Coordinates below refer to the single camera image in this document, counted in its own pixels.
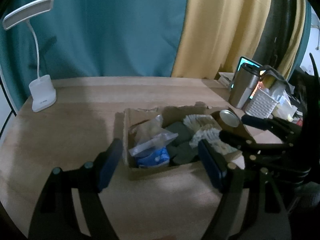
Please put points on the teal curtain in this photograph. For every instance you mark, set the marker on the teal curtain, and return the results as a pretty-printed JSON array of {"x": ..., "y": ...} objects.
[{"x": 85, "y": 38}]

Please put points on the clear zip bag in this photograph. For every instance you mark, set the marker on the clear zip bag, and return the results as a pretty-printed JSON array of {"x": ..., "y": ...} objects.
[{"x": 149, "y": 137}]

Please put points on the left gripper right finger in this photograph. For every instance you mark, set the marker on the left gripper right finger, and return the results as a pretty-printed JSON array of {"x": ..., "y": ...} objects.
[{"x": 216, "y": 167}]

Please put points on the white plastic basket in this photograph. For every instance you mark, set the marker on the white plastic basket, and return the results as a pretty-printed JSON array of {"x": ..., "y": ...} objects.
[{"x": 261, "y": 105}]

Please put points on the brown cardboard box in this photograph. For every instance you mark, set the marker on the brown cardboard box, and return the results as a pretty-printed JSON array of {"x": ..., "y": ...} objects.
[{"x": 171, "y": 114}]

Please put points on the yellow curtain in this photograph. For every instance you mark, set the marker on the yellow curtain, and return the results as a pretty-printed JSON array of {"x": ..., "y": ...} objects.
[{"x": 216, "y": 33}]

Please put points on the cotton swabs bag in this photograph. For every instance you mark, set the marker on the cotton swabs bag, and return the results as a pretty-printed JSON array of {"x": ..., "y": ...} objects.
[{"x": 205, "y": 127}]

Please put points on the grey sock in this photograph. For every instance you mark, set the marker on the grey sock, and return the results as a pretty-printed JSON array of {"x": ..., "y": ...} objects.
[{"x": 180, "y": 151}]

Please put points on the blue tissue pack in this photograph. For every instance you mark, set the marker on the blue tissue pack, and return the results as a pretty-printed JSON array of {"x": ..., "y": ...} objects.
[{"x": 156, "y": 159}]

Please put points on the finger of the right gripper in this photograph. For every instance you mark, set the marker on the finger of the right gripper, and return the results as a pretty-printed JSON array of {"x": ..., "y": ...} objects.
[
  {"x": 246, "y": 146},
  {"x": 281, "y": 128}
]

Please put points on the dark grey cloth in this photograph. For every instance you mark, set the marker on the dark grey cloth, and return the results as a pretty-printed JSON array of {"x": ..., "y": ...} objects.
[{"x": 269, "y": 71}]

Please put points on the orange tin can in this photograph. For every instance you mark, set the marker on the orange tin can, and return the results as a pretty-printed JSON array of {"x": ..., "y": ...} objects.
[{"x": 228, "y": 120}]

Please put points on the steel travel mug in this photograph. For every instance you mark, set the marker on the steel travel mug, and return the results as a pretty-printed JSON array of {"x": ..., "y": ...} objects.
[{"x": 244, "y": 84}]

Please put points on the white desk lamp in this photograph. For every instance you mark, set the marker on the white desk lamp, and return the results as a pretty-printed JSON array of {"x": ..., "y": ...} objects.
[{"x": 42, "y": 90}]

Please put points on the clear plastic bag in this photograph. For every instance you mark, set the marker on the clear plastic bag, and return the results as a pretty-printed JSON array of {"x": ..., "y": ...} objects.
[{"x": 278, "y": 94}]

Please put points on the yellow sticky notes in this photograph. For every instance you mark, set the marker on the yellow sticky notes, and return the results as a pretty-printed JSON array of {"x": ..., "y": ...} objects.
[{"x": 284, "y": 111}]

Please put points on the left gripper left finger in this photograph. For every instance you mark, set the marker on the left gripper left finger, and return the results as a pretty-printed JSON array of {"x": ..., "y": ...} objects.
[{"x": 107, "y": 162}]

